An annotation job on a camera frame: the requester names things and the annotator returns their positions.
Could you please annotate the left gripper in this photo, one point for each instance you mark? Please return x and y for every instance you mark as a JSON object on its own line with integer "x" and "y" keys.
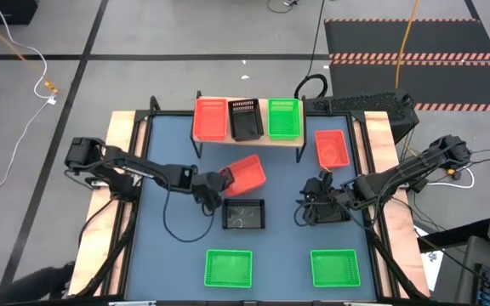
{"x": 204, "y": 185}

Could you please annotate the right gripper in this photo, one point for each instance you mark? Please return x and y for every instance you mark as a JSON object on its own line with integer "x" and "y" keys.
{"x": 328, "y": 193}

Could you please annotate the black plastic basket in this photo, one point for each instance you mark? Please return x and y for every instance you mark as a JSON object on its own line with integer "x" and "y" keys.
{"x": 332, "y": 217}
{"x": 246, "y": 123}
{"x": 245, "y": 214}

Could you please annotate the orange plastic basket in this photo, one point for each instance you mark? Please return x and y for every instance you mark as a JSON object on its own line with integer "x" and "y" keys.
{"x": 247, "y": 174}
{"x": 210, "y": 121}
{"x": 332, "y": 149}

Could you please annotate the green plastic basket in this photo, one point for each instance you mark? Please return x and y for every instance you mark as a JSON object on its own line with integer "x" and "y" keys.
{"x": 228, "y": 268}
{"x": 335, "y": 268}
{"x": 284, "y": 121}

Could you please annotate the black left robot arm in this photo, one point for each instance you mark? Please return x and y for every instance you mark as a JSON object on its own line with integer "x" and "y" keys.
{"x": 151, "y": 170}

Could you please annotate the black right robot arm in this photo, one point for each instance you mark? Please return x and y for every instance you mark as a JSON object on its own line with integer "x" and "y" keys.
{"x": 406, "y": 170}

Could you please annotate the wooden shelf with black legs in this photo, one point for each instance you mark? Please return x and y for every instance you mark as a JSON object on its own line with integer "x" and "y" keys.
{"x": 266, "y": 143}

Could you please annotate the yellow tape tag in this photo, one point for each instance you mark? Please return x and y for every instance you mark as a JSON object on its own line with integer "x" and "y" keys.
{"x": 324, "y": 172}

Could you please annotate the white paper sheet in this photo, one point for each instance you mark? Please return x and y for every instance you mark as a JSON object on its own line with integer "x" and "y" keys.
{"x": 434, "y": 272}

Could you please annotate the black floor mat orange stripes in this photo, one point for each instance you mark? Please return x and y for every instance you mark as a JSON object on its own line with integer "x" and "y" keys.
{"x": 398, "y": 38}
{"x": 440, "y": 83}

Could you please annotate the grey cart top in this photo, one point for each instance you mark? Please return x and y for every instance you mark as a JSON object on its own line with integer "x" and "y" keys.
{"x": 483, "y": 251}

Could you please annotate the black aluminium rig frame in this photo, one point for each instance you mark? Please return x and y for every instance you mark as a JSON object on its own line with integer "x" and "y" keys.
{"x": 128, "y": 238}

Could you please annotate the silver frame bracket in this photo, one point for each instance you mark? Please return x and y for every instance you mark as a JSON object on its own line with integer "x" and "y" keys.
{"x": 362, "y": 303}
{"x": 132, "y": 303}

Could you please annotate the small black depth camera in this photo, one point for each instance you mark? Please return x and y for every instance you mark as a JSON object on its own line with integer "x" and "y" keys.
{"x": 250, "y": 303}

